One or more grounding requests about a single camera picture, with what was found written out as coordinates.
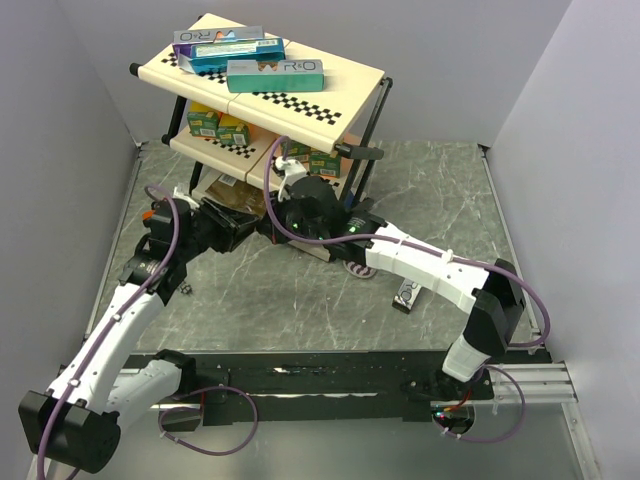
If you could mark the black R&O box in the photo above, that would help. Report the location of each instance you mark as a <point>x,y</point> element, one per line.
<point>406,296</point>

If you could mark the purple wavy sponge pad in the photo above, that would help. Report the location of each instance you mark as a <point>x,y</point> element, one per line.
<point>358,270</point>

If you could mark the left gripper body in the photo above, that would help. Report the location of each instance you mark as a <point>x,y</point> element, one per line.
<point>216,229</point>

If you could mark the black base frame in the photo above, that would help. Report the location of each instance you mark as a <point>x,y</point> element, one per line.
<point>325,385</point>

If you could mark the purple R&O box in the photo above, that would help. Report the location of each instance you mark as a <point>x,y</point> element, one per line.
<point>183,40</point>

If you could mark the brown flat packet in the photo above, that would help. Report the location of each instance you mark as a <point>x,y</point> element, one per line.
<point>237,195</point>

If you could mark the green carton far left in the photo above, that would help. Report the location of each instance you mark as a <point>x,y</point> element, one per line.
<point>203,121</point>

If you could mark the beige three-tier shelf rack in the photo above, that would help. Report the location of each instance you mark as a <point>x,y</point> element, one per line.
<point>344,113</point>

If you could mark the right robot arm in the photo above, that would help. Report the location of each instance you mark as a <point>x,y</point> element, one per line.
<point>305,209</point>

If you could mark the teal R&O box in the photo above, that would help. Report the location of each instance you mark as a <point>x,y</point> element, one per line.
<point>252,76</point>

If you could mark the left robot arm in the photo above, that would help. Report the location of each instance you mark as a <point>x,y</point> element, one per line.
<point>81,416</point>

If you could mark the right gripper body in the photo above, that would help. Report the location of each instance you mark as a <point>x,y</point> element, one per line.
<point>285,213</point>

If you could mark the panda keychain with keys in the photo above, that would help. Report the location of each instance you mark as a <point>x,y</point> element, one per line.
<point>186,289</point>

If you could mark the green carton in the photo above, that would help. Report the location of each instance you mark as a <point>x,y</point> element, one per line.
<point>233,131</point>
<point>325,164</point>
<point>203,121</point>
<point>296,150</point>

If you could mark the blue toothpaste box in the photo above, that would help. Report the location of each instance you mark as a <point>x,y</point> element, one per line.
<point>213,57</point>

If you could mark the green carton right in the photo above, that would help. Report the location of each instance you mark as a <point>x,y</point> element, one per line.
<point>325,164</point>

